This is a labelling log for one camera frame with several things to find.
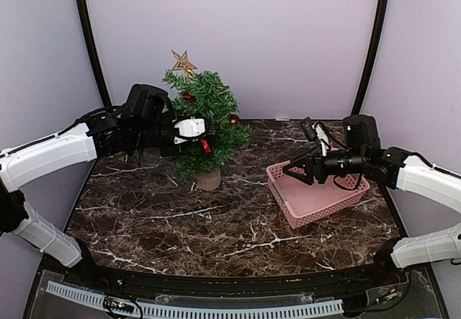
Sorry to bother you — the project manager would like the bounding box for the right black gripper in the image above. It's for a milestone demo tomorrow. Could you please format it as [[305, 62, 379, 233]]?
[[283, 145, 367, 185]]

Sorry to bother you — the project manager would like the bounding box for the pink plastic basket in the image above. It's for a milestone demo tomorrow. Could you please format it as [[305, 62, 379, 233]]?
[[266, 161, 370, 229]]

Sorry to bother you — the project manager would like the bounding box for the red ribbon bow ornament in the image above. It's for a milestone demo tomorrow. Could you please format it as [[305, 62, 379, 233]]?
[[200, 138, 212, 153]]

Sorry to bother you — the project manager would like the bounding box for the red foil gift box ornament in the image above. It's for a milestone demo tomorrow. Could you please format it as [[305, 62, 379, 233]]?
[[182, 92, 197, 104]]

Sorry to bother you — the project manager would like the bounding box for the small green christmas tree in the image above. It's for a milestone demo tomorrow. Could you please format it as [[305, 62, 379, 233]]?
[[163, 70, 251, 191]]

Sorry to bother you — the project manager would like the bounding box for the brown ball ornament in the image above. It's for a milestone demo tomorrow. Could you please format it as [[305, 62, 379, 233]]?
[[230, 114, 240, 125]]

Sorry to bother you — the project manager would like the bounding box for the gold star ornament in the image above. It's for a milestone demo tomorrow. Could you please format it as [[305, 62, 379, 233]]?
[[171, 50, 198, 78]]

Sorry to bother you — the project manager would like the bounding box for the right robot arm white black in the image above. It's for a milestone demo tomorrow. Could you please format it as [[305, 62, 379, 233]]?
[[283, 114, 460, 286]]

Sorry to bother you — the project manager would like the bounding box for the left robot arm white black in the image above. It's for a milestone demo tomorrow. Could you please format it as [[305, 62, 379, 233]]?
[[1, 84, 205, 287]]

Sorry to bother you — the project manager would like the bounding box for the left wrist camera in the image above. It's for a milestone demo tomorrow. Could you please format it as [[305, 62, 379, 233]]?
[[173, 117, 218, 142]]

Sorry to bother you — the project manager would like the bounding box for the black front rail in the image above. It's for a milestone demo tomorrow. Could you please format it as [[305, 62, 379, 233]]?
[[42, 252, 411, 302]]

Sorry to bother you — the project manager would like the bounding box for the white slotted cable duct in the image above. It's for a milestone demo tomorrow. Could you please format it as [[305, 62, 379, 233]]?
[[45, 281, 344, 319]]

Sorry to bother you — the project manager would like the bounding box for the left black frame post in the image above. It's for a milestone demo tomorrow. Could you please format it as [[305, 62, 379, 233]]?
[[76, 0, 112, 107]]

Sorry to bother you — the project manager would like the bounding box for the black frame post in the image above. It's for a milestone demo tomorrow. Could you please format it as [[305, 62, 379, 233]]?
[[76, 0, 112, 107], [351, 0, 388, 114]]

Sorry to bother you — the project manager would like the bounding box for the right black frame post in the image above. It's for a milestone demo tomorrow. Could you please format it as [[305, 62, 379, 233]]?
[[351, 0, 388, 114]]

